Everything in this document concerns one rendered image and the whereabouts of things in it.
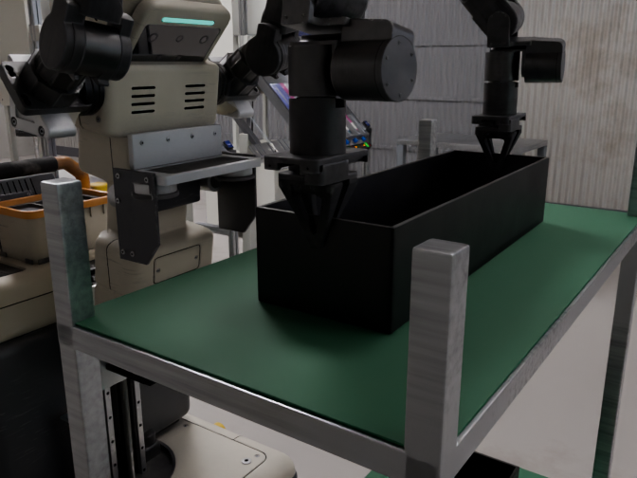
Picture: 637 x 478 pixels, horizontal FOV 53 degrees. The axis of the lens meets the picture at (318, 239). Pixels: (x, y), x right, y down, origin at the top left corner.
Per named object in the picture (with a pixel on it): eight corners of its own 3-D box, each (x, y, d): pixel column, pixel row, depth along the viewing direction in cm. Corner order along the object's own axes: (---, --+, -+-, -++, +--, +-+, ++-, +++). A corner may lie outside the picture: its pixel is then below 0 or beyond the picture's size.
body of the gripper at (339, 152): (370, 166, 67) (371, 95, 66) (317, 179, 59) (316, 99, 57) (318, 162, 71) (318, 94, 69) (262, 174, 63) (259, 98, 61)
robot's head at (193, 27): (65, 18, 109) (98, -59, 101) (158, 24, 126) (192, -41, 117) (111, 77, 106) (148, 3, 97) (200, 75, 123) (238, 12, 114)
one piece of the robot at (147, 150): (100, 255, 113) (89, 133, 107) (209, 224, 135) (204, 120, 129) (164, 271, 104) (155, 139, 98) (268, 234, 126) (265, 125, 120)
